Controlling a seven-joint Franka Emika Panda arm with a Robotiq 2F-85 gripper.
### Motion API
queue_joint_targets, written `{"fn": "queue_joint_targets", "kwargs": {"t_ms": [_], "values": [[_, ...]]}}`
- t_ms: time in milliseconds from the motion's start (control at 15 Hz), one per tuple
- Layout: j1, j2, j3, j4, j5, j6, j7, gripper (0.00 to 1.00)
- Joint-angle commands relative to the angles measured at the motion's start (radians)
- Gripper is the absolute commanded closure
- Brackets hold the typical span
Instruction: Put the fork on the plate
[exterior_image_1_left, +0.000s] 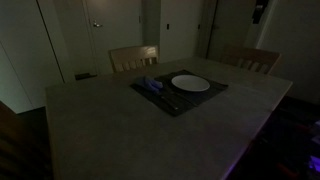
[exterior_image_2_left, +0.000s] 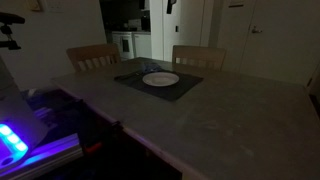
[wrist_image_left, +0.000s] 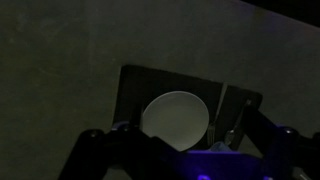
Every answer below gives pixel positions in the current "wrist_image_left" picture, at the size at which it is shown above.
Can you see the black woven placemat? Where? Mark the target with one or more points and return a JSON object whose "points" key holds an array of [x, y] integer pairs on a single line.
{"points": [[138, 86]]}

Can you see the white round plate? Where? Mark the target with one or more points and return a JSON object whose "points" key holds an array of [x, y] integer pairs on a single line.
{"points": [[178, 118]]}

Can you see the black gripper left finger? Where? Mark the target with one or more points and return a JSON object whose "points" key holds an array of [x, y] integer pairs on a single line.
{"points": [[127, 148]]}

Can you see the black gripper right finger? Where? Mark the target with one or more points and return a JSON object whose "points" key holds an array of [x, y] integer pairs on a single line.
{"points": [[283, 148]]}

